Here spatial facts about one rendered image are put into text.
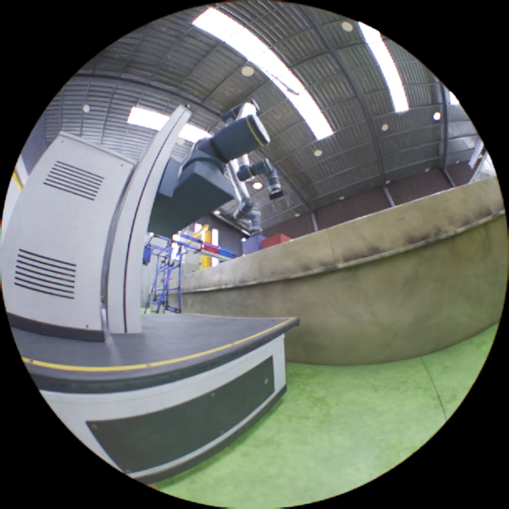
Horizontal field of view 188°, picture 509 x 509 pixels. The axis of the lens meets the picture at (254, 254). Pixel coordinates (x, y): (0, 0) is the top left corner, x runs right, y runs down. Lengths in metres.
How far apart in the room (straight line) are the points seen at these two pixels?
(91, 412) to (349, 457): 0.53
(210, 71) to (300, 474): 9.66
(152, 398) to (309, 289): 0.88
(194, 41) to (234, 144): 8.36
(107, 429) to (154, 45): 9.37
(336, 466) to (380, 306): 0.72
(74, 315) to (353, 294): 1.08
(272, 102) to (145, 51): 7.09
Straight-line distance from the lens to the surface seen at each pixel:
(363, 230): 0.93
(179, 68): 9.19
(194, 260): 10.81
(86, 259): 0.46
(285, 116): 10.15
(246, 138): 0.81
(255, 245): 1.24
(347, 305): 0.90
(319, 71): 10.15
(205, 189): 0.73
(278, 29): 9.40
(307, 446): 0.57
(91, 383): 0.28
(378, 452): 0.57
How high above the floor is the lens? 0.47
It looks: 16 degrees up
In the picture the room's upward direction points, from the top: 4 degrees counter-clockwise
